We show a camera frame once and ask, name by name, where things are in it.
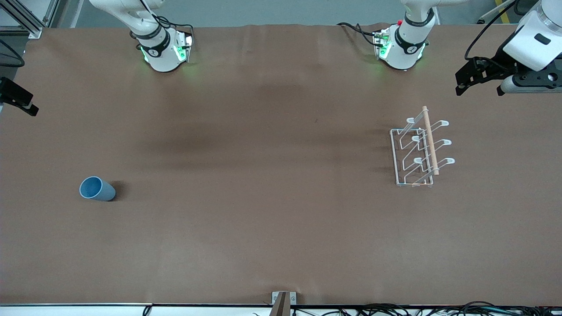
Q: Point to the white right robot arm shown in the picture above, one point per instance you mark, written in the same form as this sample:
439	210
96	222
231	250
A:
162	57

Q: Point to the brown table mat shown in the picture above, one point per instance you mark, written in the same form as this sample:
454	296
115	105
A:
263	175

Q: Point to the small metal bracket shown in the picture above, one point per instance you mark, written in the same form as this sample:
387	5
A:
293	298

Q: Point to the blue plastic cup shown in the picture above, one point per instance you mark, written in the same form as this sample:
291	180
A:
99	189

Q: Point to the brown wooden post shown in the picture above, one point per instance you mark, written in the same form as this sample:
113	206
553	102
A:
281	305

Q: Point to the aluminium frame profile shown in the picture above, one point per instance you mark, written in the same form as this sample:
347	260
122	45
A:
33	30

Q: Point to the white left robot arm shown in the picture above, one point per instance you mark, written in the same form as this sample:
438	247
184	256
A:
404	52

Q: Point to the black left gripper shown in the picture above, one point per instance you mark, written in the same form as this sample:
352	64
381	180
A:
497	64

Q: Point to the grey slanted tube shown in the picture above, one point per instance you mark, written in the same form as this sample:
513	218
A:
487	16

